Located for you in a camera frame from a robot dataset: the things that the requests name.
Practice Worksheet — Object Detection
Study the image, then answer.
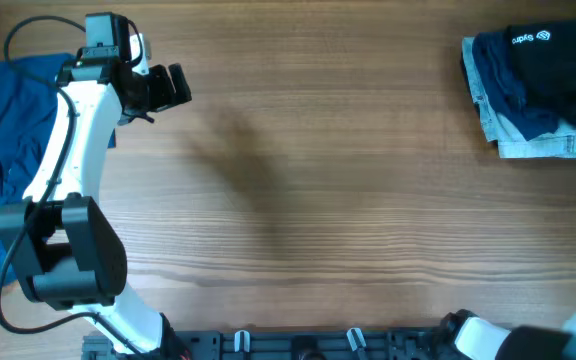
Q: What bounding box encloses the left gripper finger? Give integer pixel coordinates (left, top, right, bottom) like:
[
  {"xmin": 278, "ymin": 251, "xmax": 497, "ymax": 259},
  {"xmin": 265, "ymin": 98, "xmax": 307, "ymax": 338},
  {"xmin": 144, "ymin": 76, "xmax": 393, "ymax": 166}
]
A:
[
  {"xmin": 168, "ymin": 63, "xmax": 192, "ymax": 105},
  {"xmin": 130, "ymin": 33, "xmax": 152, "ymax": 75}
]

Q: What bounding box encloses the black t-shirt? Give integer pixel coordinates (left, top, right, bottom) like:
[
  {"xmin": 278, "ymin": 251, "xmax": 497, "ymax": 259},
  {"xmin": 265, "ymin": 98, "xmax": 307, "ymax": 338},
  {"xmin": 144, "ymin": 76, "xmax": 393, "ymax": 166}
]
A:
[{"xmin": 505, "ymin": 19, "xmax": 576, "ymax": 126}]

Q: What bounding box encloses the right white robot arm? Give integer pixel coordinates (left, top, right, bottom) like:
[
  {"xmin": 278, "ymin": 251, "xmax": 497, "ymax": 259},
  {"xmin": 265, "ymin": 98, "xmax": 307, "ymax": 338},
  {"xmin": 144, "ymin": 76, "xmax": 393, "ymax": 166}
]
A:
[{"xmin": 435, "ymin": 309, "xmax": 576, "ymax": 360}]

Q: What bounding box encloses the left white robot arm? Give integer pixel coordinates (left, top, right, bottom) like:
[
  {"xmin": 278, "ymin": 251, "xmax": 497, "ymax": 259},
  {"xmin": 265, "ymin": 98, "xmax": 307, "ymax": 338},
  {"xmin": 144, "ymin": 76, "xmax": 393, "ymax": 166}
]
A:
[{"xmin": 0, "ymin": 24, "xmax": 191, "ymax": 359}]

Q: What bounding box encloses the teal blue shirt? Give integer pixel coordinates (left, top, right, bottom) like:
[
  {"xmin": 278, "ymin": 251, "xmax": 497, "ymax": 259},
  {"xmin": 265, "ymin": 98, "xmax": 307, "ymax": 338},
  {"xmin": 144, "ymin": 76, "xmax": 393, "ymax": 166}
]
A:
[{"xmin": 0, "ymin": 52, "xmax": 118, "ymax": 295}]

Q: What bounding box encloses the navy blue folded garment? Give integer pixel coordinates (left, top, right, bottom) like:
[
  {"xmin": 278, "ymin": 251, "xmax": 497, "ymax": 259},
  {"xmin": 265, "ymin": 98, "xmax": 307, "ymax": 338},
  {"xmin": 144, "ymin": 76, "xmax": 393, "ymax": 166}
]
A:
[{"xmin": 472, "ymin": 32, "xmax": 559, "ymax": 140}]

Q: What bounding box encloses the grey folded garment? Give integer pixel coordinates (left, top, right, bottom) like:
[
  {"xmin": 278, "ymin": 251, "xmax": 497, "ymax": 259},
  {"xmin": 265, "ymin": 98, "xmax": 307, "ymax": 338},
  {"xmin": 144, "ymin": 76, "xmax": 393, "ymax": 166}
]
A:
[{"xmin": 461, "ymin": 36, "xmax": 576, "ymax": 160}]

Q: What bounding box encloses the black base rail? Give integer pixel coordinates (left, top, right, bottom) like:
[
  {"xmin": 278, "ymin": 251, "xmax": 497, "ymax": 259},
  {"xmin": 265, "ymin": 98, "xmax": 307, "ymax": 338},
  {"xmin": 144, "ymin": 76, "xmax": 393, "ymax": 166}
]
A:
[{"xmin": 81, "ymin": 327, "xmax": 527, "ymax": 360}]

